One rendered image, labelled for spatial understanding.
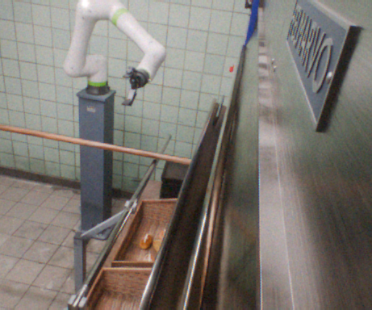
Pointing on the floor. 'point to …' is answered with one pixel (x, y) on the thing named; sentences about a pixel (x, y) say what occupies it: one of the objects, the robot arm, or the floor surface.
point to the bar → (83, 285)
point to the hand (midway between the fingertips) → (125, 90)
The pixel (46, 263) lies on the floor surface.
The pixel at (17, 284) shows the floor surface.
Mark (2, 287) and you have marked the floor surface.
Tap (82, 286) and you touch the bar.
